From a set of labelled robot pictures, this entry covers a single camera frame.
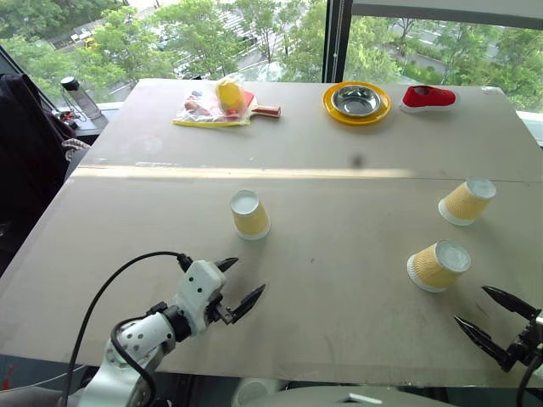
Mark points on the dark window frame post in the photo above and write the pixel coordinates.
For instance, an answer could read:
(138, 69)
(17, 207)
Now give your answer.
(335, 38)

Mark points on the yellow ribbed paper cup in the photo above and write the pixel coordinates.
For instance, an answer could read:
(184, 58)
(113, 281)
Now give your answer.
(465, 204)
(251, 219)
(433, 268)

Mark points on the stainless steel bowl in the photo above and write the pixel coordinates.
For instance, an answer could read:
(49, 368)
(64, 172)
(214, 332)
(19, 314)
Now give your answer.
(356, 102)

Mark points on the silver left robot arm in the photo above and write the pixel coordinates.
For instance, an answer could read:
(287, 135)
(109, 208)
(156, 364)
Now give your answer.
(139, 336)

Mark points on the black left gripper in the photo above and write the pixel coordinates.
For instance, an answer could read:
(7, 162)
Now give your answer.
(221, 313)

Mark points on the red table tennis paddle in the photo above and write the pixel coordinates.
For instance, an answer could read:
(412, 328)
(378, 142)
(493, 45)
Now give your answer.
(265, 110)

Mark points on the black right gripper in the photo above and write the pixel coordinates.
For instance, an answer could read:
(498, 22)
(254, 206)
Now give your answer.
(529, 343)

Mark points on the clear plastic bag of toys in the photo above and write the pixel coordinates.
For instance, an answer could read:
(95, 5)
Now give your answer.
(199, 111)

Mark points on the yellow lemon toy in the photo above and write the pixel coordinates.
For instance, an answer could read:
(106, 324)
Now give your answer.
(230, 95)

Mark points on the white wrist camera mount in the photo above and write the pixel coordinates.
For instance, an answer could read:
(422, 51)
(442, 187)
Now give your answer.
(197, 283)
(540, 319)

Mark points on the yellow round plate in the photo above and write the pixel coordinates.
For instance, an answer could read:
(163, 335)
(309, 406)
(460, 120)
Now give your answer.
(335, 111)

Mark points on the clear water bottle black lid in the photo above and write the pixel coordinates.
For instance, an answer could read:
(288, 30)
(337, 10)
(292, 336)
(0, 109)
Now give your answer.
(82, 98)

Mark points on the red slip-on shoe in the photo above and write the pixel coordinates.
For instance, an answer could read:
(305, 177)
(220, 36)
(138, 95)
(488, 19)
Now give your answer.
(428, 98)

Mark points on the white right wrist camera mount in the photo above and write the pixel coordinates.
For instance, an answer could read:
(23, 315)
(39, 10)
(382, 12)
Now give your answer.
(540, 319)

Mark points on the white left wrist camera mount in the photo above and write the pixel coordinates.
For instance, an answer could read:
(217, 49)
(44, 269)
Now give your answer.
(197, 283)

